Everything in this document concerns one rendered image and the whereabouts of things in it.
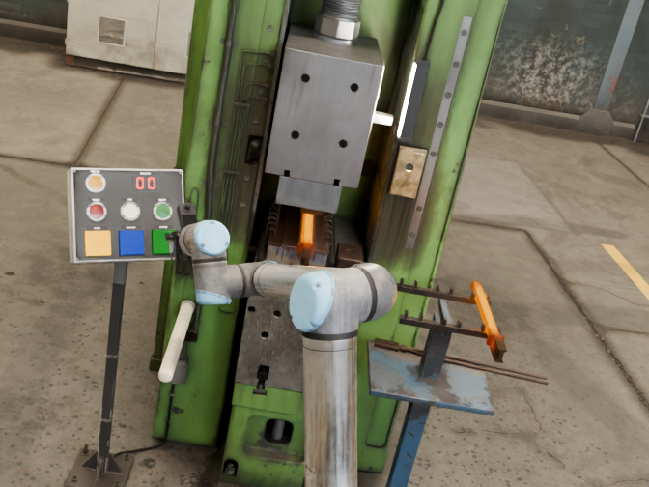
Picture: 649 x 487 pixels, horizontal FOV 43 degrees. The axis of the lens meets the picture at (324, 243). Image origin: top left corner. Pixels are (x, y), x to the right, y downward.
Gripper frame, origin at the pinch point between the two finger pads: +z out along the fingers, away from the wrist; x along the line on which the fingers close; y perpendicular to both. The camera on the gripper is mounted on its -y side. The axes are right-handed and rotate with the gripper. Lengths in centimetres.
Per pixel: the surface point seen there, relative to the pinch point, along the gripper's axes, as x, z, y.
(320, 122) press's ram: 44, -13, -34
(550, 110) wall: 546, 437, -149
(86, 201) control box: -22.8, 10.6, -11.6
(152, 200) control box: -3.1, 10.6, -11.9
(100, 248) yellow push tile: -19.2, 9.8, 2.5
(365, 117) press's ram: 56, -20, -34
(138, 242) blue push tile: -7.9, 9.8, 0.8
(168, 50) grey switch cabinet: 147, 497, -197
